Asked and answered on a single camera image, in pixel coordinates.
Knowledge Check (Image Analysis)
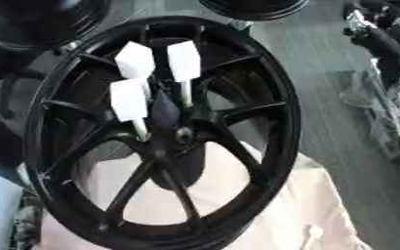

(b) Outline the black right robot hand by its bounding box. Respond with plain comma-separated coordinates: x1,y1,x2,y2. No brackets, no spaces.
341,0,400,86

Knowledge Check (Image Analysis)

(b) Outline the black spoked wheel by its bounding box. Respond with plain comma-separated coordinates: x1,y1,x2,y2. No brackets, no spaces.
22,15,302,250

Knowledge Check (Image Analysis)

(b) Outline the black round wheel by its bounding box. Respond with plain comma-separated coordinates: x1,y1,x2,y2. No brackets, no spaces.
198,0,313,22
0,0,113,53

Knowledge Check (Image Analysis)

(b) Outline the white pin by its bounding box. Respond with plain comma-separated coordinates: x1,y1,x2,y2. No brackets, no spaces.
107,77,152,142
166,39,204,107
112,40,158,100

